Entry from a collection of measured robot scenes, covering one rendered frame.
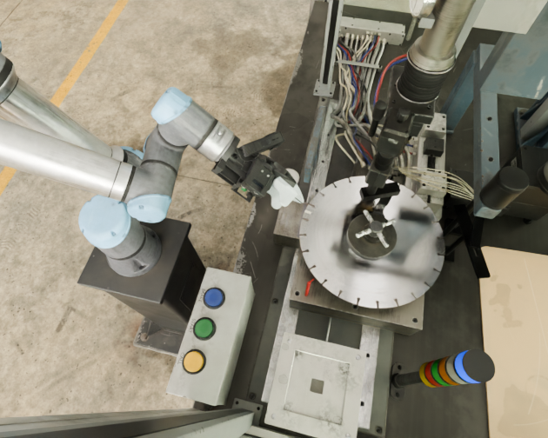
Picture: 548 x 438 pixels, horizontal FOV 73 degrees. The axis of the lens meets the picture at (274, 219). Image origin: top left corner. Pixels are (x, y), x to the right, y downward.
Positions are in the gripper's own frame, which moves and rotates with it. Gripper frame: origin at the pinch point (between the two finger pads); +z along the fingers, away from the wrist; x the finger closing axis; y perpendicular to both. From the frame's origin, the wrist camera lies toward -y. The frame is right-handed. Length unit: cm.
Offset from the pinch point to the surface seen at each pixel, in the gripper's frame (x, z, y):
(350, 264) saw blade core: 5.0, 16.3, 8.5
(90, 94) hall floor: -181, -82, -68
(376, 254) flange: 8.1, 19.3, 4.3
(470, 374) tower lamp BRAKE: 33.9, 20.9, 25.2
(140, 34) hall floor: -184, -85, -129
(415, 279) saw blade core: 12.8, 27.7, 5.9
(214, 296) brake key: -12.6, -2.2, 27.0
